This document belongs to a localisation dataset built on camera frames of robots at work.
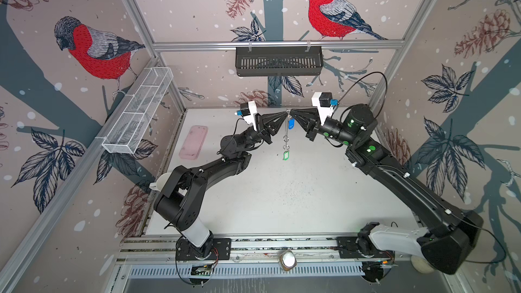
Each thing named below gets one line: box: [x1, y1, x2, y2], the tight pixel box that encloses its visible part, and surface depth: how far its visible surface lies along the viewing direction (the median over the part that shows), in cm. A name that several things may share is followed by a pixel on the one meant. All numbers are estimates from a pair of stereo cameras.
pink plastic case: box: [178, 125, 209, 161], surface depth 107 cm
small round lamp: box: [278, 249, 298, 272], surface depth 64 cm
